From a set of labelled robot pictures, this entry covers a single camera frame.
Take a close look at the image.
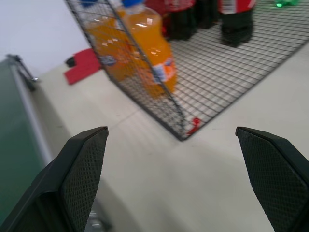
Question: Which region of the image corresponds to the black wire mesh rack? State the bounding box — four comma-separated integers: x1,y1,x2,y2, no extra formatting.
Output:
63,0,309,142

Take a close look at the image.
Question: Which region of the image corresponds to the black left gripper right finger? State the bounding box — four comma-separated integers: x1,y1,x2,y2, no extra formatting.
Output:
235,126,309,232

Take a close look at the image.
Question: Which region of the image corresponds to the orange soda bottle blue cap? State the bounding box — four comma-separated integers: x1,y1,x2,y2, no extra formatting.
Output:
81,0,148,84
120,0,179,94

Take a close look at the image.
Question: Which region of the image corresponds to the green conveyor belt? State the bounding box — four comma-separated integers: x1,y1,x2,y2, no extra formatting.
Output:
0,55,55,219

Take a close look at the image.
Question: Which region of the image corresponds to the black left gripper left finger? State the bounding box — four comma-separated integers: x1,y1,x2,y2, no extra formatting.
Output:
0,126,110,232

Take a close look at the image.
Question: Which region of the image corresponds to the cola bottle red label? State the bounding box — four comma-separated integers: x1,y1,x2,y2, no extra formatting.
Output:
218,0,257,47
195,0,221,30
144,0,199,41

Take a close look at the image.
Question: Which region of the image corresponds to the red flat package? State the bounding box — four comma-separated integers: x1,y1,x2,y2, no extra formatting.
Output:
63,48,103,86

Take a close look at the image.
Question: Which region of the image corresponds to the black metal bracket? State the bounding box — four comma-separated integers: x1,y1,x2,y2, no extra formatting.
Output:
6,54,40,92

